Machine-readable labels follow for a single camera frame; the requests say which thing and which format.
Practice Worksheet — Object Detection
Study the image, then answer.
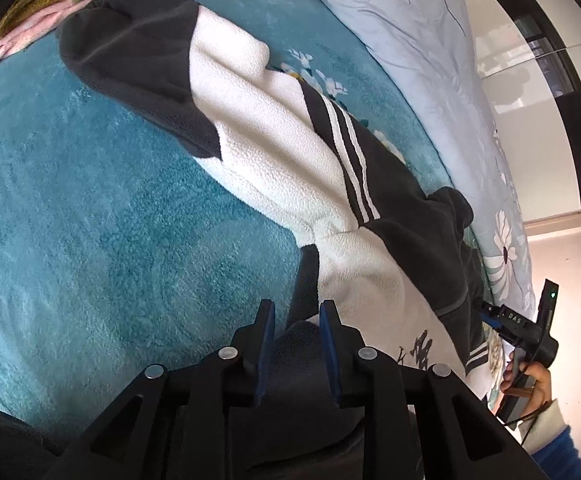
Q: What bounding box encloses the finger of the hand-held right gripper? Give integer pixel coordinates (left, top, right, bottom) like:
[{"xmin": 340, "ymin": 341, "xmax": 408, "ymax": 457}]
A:
[{"xmin": 474, "ymin": 299, "xmax": 508, "ymax": 333}]

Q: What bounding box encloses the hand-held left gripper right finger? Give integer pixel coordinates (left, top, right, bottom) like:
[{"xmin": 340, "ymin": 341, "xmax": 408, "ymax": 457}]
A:
[{"xmin": 319, "ymin": 299, "xmax": 546, "ymax": 480}]

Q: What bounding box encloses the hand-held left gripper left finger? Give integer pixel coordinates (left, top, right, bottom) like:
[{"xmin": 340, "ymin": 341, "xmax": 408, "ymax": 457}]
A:
[{"xmin": 45, "ymin": 299, "xmax": 276, "ymax": 480}]

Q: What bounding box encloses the dark grey and white jacket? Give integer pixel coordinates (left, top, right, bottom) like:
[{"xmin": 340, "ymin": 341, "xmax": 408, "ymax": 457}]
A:
[{"xmin": 58, "ymin": 0, "xmax": 503, "ymax": 480}]

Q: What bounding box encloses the person's right forearm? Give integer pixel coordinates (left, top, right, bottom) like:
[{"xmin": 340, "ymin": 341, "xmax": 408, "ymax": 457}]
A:
[{"xmin": 517, "ymin": 400, "xmax": 581, "ymax": 480}]

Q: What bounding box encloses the person's right hand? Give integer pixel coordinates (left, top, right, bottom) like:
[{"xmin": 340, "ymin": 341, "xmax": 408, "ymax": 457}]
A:
[{"xmin": 500, "ymin": 349, "xmax": 553, "ymax": 413}]

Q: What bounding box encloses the white wardrobe with black band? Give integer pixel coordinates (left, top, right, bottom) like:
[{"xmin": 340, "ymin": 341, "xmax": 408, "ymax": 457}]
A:
[{"xmin": 457, "ymin": 0, "xmax": 581, "ymax": 221}]

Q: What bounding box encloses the teal floral bed blanket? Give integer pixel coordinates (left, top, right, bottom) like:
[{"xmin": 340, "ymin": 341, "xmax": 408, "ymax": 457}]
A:
[{"xmin": 0, "ymin": 0, "xmax": 471, "ymax": 441}]

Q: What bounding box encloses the dark cloth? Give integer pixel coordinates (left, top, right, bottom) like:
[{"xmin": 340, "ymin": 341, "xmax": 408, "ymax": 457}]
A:
[{"xmin": 0, "ymin": 401, "xmax": 71, "ymax": 480}]

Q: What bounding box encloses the blue-grey floral quilt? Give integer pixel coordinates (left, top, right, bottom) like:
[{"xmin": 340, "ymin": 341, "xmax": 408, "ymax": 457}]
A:
[{"xmin": 290, "ymin": 0, "xmax": 538, "ymax": 311}]

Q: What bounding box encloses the pink cloth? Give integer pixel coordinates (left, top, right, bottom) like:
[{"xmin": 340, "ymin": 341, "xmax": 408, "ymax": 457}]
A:
[{"xmin": 0, "ymin": 0, "xmax": 218, "ymax": 68}]

